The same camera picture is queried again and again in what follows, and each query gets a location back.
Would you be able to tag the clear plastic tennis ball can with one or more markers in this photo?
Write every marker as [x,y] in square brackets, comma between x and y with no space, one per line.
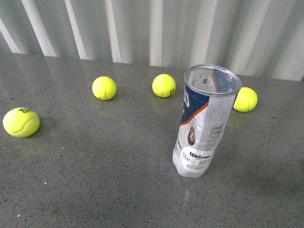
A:
[209,94]

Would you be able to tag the middle yellow tennis ball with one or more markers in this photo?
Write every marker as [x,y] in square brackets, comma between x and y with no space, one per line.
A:
[163,85]

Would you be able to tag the yellow tennis ball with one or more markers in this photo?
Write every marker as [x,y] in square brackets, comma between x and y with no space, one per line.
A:
[104,88]
[246,100]
[21,122]
[163,85]

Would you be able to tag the right yellow tennis ball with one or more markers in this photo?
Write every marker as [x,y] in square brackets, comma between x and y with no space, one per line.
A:
[246,100]

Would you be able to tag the far left yellow tennis ball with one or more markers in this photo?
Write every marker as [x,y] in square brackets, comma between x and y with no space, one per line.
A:
[21,122]

